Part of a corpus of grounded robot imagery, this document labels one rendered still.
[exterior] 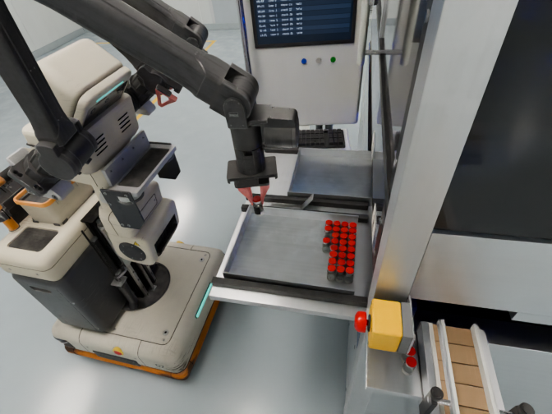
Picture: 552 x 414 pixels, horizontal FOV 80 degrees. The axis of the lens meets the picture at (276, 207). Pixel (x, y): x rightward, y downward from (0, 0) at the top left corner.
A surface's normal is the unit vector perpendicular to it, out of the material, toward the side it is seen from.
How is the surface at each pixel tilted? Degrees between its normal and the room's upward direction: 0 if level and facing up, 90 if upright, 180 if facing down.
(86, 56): 42
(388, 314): 0
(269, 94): 90
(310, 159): 0
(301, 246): 0
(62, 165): 95
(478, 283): 90
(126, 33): 93
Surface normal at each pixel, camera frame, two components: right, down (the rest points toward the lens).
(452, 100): -0.20, 0.69
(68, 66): 0.60, -0.46
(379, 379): -0.07, -0.72
